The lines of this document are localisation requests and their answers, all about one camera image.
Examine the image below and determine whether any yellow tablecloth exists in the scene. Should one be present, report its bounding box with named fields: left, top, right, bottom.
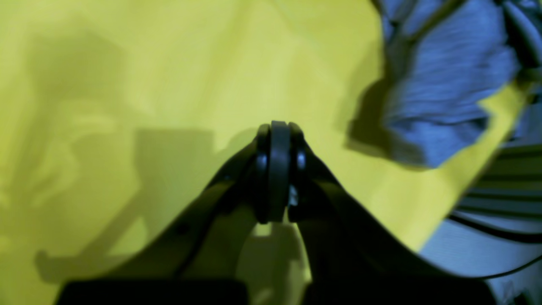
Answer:
left=1, top=0, right=523, bottom=305

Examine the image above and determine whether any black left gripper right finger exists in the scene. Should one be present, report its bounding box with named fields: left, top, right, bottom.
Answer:
left=277, top=122, right=496, bottom=305

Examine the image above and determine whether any grey t-shirt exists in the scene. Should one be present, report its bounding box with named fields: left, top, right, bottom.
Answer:
left=377, top=0, right=541, bottom=168

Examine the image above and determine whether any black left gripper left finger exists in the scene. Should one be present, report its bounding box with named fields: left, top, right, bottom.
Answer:
left=56, top=123, right=279, bottom=305

